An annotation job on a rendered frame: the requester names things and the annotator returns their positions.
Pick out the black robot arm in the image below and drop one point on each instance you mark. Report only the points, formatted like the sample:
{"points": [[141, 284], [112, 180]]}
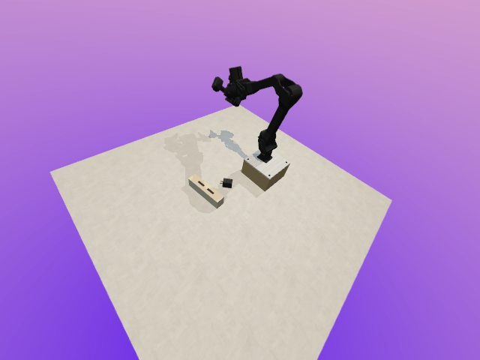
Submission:
{"points": [[289, 93]]}

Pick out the black two-prong plug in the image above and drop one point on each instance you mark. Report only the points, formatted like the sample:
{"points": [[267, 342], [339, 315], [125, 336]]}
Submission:
{"points": [[227, 183]]}

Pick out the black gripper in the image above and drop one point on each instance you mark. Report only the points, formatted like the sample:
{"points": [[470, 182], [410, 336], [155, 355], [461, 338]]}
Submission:
{"points": [[217, 86]]}

